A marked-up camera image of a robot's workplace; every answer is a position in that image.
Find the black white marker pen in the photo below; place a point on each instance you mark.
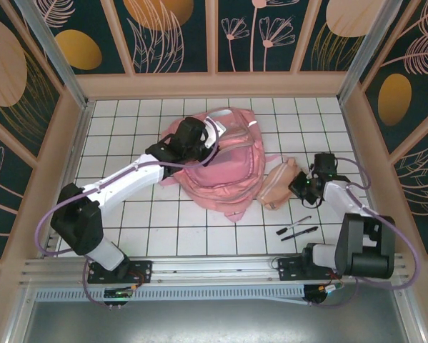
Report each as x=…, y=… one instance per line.
x=299, y=220

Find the beige pencil pouch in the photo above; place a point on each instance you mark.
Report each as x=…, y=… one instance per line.
x=276, y=182

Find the pink student backpack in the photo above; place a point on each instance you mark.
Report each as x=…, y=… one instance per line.
x=221, y=178

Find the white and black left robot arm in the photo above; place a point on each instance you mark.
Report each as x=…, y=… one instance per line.
x=128, y=178

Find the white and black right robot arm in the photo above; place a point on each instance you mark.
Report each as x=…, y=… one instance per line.
x=342, y=196

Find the green lit controller board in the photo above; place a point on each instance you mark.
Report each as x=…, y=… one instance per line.
x=119, y=293

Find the grey metal sheet panel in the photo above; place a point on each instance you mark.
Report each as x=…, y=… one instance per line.
x=213, y=321

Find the aluminium side rail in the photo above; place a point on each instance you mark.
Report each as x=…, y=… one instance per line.
x=356, y=135
x=79, y=132

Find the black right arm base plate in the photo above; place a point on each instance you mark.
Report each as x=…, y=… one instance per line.
x=288, y=271

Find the aluminium mounting rail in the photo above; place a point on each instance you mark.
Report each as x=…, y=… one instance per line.
x=213, y=268

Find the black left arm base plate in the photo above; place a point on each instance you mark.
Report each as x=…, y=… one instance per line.
x=142, y=269

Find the aluminium frame post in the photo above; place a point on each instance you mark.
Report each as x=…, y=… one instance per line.
x=56, y=60
x=363, y=50

